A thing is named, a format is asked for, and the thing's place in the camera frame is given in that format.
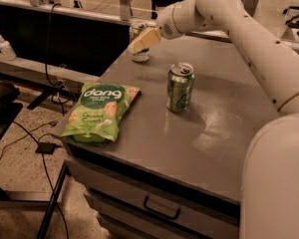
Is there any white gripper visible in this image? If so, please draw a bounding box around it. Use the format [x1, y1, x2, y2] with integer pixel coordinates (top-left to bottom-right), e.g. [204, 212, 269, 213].
[131, 0, 204, 53]

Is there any white 7up can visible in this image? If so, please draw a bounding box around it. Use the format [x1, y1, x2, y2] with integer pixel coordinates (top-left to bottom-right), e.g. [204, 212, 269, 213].
[128, 21, 150, 63]

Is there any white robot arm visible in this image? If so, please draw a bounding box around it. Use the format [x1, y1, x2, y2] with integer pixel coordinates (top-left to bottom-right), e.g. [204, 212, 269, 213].
[129, 0, 299, 239]

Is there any green soda can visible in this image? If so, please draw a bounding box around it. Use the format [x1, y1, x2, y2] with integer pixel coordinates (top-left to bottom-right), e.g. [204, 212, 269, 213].
[166, 62, 195, 113]

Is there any green dang chips bag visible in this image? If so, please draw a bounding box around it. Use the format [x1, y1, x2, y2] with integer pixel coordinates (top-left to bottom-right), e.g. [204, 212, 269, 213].
[62, 83, 140, 145]

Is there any clear sanitizer bottle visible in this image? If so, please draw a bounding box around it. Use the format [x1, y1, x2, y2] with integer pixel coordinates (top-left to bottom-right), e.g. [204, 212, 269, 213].
[0, 35, 16, 60]

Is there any black power adapter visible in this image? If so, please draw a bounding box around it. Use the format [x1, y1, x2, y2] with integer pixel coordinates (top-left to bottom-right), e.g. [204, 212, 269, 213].
[36, 142, 56, 154]

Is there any metal glass bracket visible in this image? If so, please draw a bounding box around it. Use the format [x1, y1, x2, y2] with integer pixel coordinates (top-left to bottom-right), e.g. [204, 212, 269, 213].
[119, 0, 132, 21]
[244, 0, 259, 17]

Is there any black hanging cable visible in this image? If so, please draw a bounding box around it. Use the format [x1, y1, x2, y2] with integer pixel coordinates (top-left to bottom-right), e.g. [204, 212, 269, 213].
[44, 3, 68, 88]

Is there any black floor cable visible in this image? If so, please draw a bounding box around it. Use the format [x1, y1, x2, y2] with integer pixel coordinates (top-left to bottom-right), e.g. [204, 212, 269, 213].
[0, 119, 71, 239]

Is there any grey drawer with black handle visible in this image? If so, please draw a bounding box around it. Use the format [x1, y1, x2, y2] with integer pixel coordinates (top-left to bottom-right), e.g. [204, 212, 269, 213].
[65, 157, 238, 239]

